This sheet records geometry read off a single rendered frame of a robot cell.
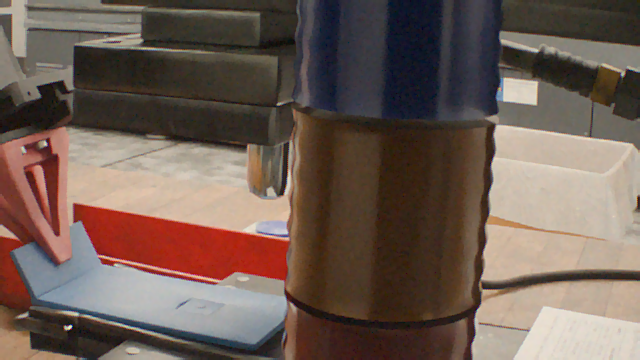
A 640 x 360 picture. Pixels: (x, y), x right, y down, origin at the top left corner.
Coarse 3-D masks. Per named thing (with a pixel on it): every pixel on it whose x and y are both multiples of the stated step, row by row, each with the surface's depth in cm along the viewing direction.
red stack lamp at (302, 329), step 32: (288, 320) 18; (320, 320) 17; (352, 320) 17; (448, 320) 17; (288, 352) 18; (320, 352) 17; (352, 352) 17; (384, 352) 17; (416, 352) 17; (448, 352) 17
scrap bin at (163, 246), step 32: (96, 224) 83; (128, 224) 82; (160, 224) 80; (192, 224) 79; (0, 256) 73; (128, 256) 82; (160, 256) 81; (192, 256) 80; (224, 256) 79; (256, 256) 78; (0, 288) 74
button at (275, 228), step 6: (264, 222) 89; (270, 222) 89; (276, 222) 89; (282, 222) 89; (258, 228) 87; (264, 228) 87; (270, 228) 87; (276, 228) 87; (282, 228) 87; (270, 234) 86; (276, 234) 86; (282, 234) 86
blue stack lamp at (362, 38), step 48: (336, 0) 16; (384, 0) 16; (432, 0) 16; (480, 0) 16; (336, 48) 16; (384, 48) 16; (432, 48) 16; (480, 48) 16; (336, 96) 16; (384, 96) 16; (432, 96) 16; (480, 96) 16
